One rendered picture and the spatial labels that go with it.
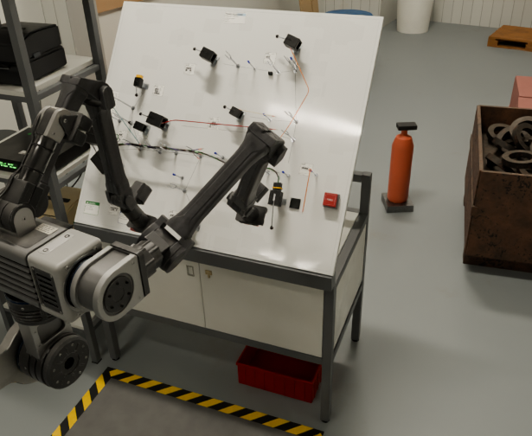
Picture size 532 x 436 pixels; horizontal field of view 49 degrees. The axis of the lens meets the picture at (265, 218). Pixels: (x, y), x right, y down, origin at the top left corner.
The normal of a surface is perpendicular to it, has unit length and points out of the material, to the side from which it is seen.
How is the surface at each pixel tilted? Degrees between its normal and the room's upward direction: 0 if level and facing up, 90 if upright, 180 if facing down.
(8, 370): 90
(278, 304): 90
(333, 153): 53
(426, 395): 0
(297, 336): 90
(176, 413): 0
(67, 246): 0
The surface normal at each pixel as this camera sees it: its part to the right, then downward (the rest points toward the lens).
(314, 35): -0.31, -0.12
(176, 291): -0.36, 0.50
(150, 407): -0.03, -0.85
